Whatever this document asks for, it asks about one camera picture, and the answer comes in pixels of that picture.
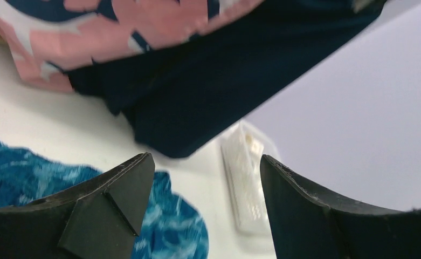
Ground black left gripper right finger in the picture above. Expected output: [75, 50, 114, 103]
[260, 155, 421, 258]

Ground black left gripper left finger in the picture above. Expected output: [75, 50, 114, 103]
[0, 153, 155, 259]

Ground blue shark print shorts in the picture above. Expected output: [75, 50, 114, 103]
[0, 142, 209, 258]

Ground pink floral shorts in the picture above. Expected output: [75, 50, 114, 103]
[0, 0, 259, 92]

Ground navy blue shorts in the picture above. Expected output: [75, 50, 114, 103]
[68, 0, 384, 158]

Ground white plastic basket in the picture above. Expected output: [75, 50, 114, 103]
[220, 120, 280, 236]

